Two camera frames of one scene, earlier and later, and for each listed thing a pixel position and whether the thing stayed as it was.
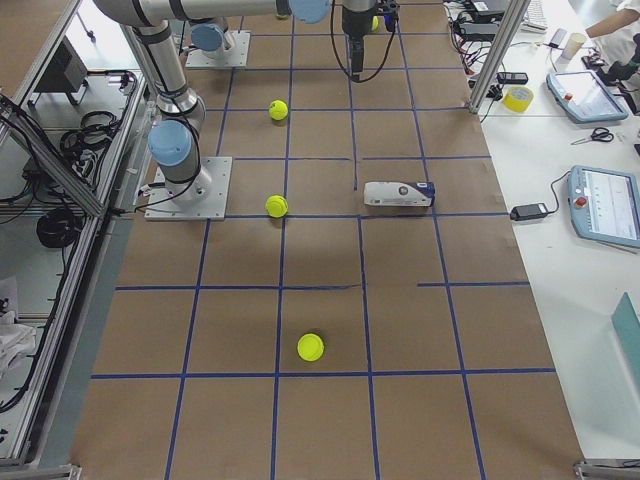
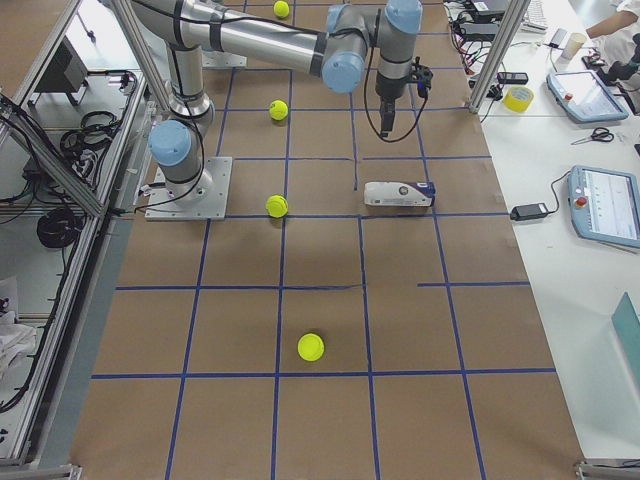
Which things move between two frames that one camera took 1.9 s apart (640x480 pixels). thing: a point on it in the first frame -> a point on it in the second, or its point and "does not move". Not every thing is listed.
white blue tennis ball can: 397,193 does not move
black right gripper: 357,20 -> 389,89
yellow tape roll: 517,99 does not move
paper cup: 574,43 does not move
